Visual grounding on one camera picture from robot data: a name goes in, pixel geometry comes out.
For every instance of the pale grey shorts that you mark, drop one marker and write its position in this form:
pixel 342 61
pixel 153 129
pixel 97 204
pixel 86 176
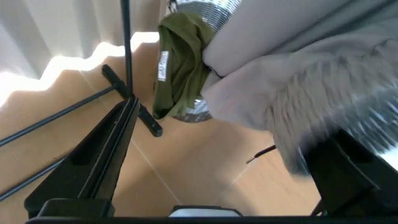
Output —
pixel 311 77

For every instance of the black clothes rack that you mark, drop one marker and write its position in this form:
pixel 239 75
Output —
pixel 126 46

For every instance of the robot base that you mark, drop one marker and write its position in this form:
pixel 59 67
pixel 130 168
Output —
pixel 205 212

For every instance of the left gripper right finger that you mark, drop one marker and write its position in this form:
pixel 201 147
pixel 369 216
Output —
pixel 345 186

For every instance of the green garment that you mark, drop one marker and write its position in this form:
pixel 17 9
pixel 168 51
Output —
pixel 183 62

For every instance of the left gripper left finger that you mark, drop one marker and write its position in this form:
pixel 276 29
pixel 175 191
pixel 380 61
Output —
pixel 62 189

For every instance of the white laundry basket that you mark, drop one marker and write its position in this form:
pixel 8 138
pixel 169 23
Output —
pixel 211 12

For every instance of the beige curtain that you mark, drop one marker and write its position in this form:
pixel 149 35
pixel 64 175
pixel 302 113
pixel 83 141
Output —
pixel 62 25

